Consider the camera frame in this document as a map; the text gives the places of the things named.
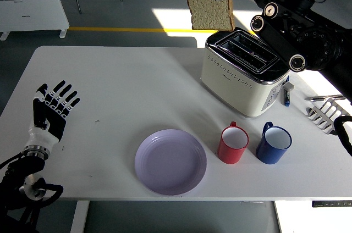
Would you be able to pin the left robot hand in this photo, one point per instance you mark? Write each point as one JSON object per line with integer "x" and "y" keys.
{"x": 53, "y": 123}

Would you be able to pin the brown bread slice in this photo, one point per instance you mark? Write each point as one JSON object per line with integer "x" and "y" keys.
{"x": 209, "y": 13}

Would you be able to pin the purple plate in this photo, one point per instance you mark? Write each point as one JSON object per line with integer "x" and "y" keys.
{"x": 170, "y": 163}

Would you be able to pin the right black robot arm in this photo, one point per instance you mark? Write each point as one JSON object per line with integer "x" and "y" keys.
{"x": 316, "y": 38}

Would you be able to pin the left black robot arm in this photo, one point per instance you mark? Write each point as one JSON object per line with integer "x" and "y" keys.
{"x": 16, "y": 169}

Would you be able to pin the cream and chrome toaster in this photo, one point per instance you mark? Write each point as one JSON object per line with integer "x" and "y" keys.
{"x": 233, "y": 84}

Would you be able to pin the white table leg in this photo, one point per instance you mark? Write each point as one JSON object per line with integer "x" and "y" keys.
{"x": 277, "y": 216}
{"x": 80, "y": 216}

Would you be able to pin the white panel heater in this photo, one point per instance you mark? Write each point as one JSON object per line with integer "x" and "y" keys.
{"x": 30, "y": 10}

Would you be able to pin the blue marker pen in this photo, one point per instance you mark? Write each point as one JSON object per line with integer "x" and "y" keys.
{"x": 287, "y": 98}

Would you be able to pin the silver pen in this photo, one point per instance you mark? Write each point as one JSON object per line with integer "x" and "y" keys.
{"x": 319, "y": 97}

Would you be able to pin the silver metal toast rack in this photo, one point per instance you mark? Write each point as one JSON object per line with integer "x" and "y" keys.
{"x": 324, "y": 117}

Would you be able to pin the red enamel mug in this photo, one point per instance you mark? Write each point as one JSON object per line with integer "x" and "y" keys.
{"x": 229, "y": 154}

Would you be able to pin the blue enamel mug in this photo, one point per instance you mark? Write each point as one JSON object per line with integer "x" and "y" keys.
{"x": 269, "y": 156}

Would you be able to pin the black table control panel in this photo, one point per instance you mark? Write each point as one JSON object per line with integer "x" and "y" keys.
{"x": 330, "y": 204}

